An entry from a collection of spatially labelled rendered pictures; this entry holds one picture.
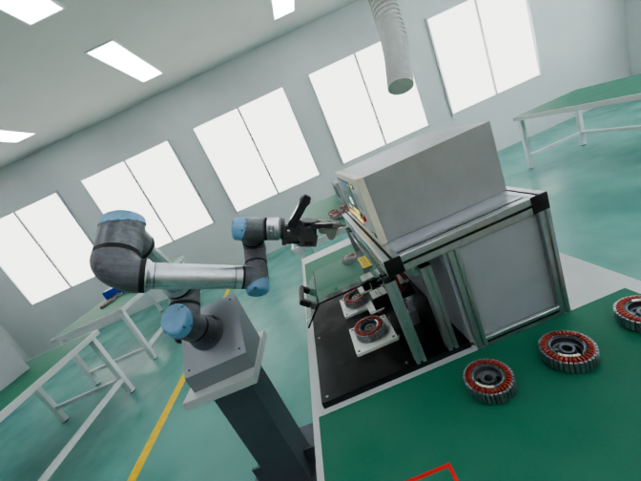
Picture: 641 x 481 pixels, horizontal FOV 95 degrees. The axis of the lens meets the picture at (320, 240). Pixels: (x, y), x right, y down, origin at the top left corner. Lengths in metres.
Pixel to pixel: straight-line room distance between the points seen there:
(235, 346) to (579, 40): 7.59
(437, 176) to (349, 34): 5.28
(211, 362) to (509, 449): 1.04
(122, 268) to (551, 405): 1.06
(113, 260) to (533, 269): 1.12
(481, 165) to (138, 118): 5.81
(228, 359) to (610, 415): 1.14
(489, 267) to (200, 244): 5.62
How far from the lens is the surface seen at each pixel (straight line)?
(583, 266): 1.29
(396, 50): 2.21
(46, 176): 7.11
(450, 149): 0.90
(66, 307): 7.77
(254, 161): 5.67
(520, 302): 1.01
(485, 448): 0.82
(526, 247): 0.95
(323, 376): 1.07
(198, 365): 1.42
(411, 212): 0.87
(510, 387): 0.86
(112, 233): 0.97
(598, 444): 0.84
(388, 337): 1.07
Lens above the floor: 1.43
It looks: 16 degrees down
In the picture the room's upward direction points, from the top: 25 degrees counter-clockwise
